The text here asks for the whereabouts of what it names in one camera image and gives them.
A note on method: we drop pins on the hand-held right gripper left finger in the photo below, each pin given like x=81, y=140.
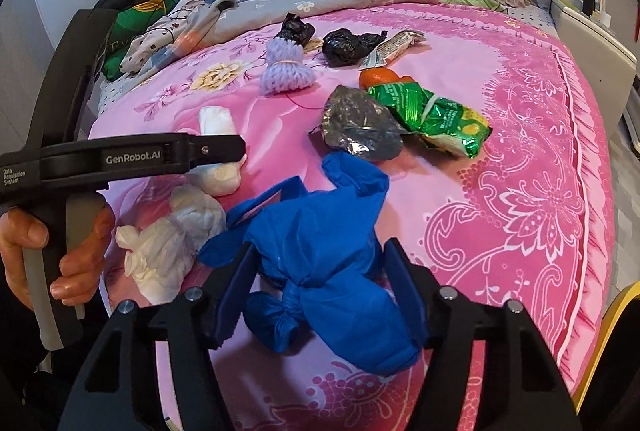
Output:
x=235, y=293

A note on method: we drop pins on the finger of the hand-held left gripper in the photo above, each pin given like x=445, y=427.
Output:
x=215, y=150

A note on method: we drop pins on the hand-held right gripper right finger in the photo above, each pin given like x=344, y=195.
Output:
x=406, y=293

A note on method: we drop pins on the small white tissue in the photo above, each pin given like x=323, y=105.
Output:
x=219, y=121

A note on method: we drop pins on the blue plastic bag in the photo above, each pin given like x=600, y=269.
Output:
x=320, y=236

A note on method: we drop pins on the small black plastic bag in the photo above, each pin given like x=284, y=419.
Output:
x=295, y=30

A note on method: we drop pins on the white printed snack wrapper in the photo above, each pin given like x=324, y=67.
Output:
x=395, y=47

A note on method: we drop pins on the person's left hand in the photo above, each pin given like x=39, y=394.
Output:
x=85, y=261

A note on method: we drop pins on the crumpled white tissue wad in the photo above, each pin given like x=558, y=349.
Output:
x=165, y=241

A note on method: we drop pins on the purple knitted cloth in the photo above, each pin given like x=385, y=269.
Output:
x=287, y=71

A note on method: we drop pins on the silver foil bag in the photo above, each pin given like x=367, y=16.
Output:
x=357, y=123

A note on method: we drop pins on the green floral cloth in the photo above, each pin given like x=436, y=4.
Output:
x=137, y=18

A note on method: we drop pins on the grey floral quilt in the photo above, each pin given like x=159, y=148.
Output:
x=280, y=3

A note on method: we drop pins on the large black plastic bag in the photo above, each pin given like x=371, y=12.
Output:
x=350, y=48

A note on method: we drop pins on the green snack bag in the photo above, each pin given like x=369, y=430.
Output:
x=445, y=121

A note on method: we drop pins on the pink floral bedspread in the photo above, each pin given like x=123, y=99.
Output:
x=500, y=111

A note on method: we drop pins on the yellow object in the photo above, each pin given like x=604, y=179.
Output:
x=615, y=331

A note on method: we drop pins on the white bedside cabinet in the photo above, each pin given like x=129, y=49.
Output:
x=595, y=46

